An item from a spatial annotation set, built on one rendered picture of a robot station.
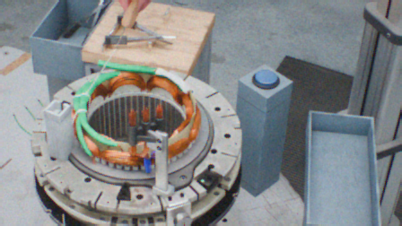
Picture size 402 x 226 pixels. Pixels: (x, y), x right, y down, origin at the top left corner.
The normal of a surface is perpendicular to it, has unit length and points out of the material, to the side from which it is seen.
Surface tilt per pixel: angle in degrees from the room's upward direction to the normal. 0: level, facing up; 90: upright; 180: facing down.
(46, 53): 90
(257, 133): 90
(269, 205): 0
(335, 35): 0
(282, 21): 0
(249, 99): 90
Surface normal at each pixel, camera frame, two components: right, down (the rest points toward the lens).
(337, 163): 0.04, -0.75
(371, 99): -0.89, 0.28
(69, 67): -0.26, 0.63
